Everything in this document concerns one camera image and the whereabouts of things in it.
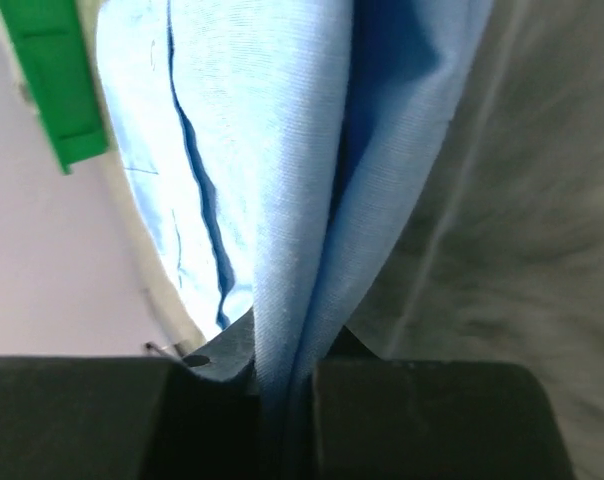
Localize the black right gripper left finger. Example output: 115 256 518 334
0 316 258 479

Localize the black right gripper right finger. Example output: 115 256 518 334
312 329 576 480

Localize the light blue long sleeve shirt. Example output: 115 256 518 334
96 1 492 479

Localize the green plastic bin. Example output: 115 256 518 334
0 0 108 174

